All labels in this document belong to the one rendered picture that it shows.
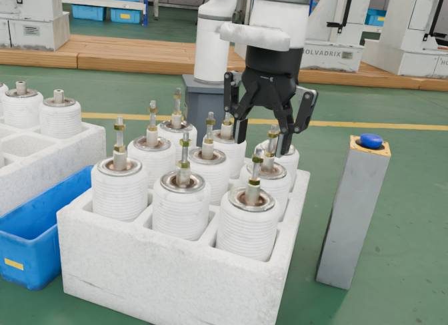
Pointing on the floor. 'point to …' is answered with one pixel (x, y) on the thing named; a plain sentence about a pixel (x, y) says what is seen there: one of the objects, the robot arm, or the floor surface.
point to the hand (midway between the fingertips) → (260, 141)
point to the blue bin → (38, 233)
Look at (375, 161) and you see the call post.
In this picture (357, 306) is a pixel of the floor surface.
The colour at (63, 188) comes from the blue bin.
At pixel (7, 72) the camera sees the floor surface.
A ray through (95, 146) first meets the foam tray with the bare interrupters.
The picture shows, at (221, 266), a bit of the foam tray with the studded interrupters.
